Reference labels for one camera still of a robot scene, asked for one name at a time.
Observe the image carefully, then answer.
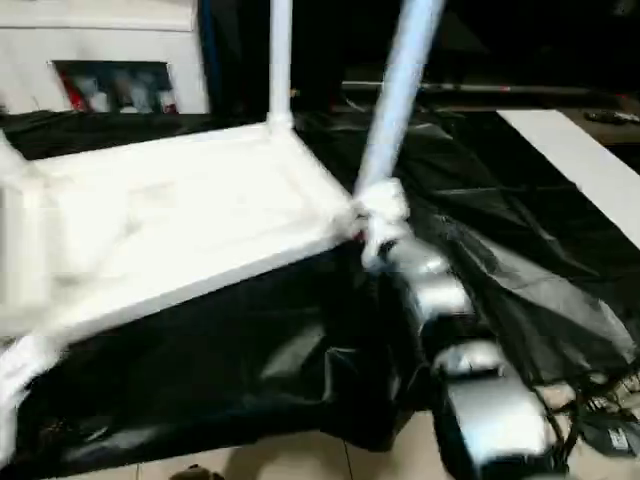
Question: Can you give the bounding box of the white plastic table leg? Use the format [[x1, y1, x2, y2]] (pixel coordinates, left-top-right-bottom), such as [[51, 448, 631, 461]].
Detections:
[[267, 0, 297, 137], [0, 332, 71, 442], [352, 0, 447, 202], [0, 128, 32, 192]]

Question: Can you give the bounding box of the white plastic table top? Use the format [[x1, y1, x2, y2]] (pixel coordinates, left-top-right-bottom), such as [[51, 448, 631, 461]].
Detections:
[[0, 122, 362, 347]]

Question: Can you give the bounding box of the black plastic mat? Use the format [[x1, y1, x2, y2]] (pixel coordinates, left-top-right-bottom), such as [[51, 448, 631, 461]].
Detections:
[[0, 109, 640, 480]]

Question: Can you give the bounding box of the dark metal rod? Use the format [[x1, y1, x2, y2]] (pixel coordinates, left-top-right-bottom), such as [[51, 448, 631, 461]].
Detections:
[[344, 81, 640, 97]]

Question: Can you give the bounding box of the white flat board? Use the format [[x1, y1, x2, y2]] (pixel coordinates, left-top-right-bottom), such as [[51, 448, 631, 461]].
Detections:
[[497, 109, 640, 222]]

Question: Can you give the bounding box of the white glass-door cabinet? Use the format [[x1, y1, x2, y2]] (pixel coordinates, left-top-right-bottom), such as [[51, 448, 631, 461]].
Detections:
[[0, 0, 210, 117]]

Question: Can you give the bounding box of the red package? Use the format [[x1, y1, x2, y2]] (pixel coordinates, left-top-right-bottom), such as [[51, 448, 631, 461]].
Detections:
[[62, 69, 89, 112]]

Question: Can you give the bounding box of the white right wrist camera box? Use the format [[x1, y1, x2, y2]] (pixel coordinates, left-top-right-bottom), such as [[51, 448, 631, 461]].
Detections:
[[359, 179, 412, 272]]

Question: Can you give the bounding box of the black cable bundle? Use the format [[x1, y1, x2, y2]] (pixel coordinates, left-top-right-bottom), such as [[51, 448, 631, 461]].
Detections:
[[539, 372, 640, 437]]

